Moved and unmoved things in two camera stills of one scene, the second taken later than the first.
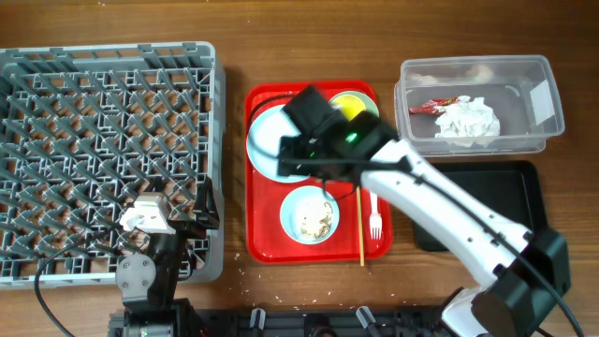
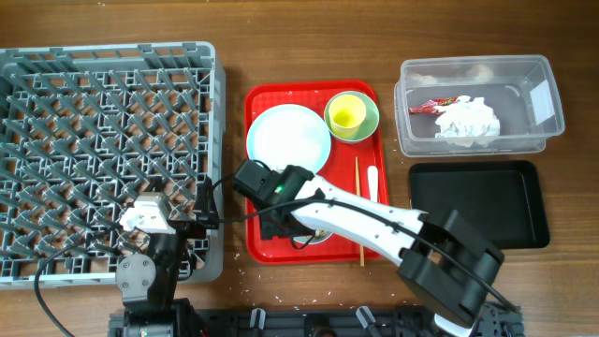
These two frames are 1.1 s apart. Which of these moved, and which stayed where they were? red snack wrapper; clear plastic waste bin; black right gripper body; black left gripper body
Moved: black right gripper body
Stayed: black left gripper body; red snack wrapper; clear plastic waste bin
